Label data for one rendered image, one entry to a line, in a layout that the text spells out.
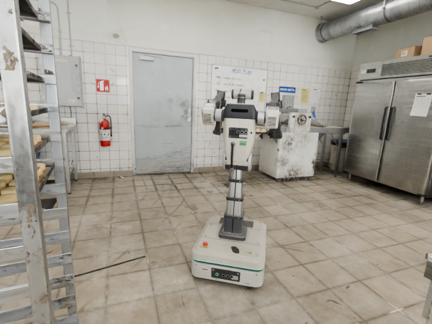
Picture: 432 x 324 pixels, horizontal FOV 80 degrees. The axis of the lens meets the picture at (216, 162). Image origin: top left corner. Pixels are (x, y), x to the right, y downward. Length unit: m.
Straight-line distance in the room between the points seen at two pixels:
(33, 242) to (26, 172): 0.14
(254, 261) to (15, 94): 1.64
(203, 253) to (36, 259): 1.41
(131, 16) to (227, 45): 1.62
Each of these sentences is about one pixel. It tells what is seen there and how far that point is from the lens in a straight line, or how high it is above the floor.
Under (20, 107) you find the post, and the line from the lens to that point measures 0.56.
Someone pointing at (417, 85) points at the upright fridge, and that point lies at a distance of 4.61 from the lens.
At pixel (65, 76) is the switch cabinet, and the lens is 4.37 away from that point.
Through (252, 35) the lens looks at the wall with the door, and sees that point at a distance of 5.22.
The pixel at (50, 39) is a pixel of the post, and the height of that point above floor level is 1.44.
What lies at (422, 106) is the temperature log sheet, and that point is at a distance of 4.53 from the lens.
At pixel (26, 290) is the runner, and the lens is 0.71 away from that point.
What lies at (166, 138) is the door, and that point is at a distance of 4.65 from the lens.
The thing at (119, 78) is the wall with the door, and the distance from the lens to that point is 4.52.
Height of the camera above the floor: 1.27
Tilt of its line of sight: 13 degrees down
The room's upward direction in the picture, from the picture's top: 3 degrees clockwise
